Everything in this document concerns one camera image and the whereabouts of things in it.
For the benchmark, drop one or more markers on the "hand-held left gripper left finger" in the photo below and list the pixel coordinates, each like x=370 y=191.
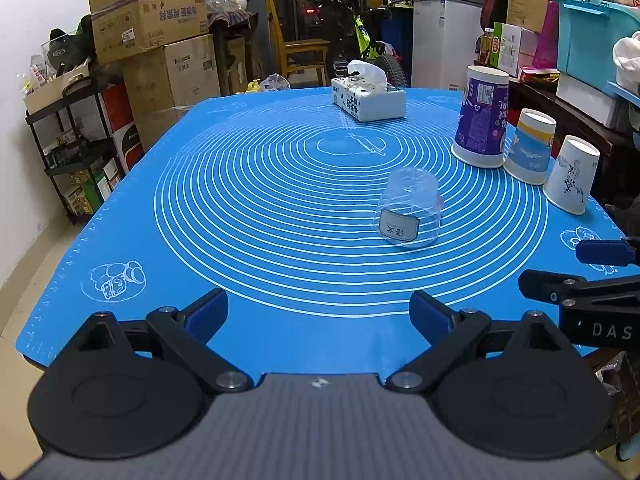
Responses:
x=207 y=311

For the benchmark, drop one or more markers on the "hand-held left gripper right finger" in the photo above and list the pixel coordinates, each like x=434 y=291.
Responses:
x=429 y=316

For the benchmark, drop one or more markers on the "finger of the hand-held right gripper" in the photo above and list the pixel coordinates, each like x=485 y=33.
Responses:
x=555 y=287
x=600 y=253

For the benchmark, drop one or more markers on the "clear plastic cup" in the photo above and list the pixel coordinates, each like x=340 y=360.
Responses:
x=410 y=205

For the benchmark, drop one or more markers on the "white ink-print paper cup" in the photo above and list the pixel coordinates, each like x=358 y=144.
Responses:
x=571 y=175

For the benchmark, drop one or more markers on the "yellow and blue paper cup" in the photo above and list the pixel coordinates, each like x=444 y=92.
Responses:
x=531 y=152

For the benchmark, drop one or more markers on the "tall purple paper cup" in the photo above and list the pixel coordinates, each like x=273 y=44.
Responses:
x=480 y=120

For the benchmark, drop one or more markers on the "blue silicone baking mat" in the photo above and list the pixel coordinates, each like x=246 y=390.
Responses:
x=280 y=270

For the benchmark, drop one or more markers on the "white storage box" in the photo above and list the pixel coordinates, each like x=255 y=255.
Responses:
x=585 y=100

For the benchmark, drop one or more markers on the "white cloth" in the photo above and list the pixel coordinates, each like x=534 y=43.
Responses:
x=629 y=60

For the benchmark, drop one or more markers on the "red and white box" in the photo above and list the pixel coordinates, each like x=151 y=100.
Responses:
x=122 y=130

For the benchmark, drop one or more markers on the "teal plastic storage bin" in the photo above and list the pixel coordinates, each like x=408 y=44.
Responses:
x=585 y=35

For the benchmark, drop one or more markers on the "pink bag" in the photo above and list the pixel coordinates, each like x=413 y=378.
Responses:
x=546 y=40

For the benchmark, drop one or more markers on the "white patterned tissue box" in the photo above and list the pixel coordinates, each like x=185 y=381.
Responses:
x=371 y=102

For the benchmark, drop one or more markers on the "green and white carton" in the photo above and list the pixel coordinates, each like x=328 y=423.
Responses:
x=505 y=50

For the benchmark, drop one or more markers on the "black shelf cart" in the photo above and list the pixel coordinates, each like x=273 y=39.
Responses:
x=75 y=125

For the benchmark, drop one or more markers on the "drink bottle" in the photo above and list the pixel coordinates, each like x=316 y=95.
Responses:
x=487 y=47

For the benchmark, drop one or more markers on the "clear plastic bag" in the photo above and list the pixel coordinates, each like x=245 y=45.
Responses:
x=275 y=82

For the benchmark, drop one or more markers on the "plain brown cardboard box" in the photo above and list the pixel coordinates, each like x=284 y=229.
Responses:
x=175 y=70

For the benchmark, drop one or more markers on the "white chest freezer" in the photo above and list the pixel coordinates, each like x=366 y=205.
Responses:
x=445 y=40

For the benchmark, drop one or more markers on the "shallow cardboard tray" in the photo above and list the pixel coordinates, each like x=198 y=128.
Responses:
x=50 y=92

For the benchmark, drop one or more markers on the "wooden chair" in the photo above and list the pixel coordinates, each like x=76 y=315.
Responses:
x=300 y=55

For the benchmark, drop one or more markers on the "black and green bicycle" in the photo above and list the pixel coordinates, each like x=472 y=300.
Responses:
x=367 y=45

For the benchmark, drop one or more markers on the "open printed cardboard box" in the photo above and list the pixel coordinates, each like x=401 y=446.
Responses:
x=150 y=25

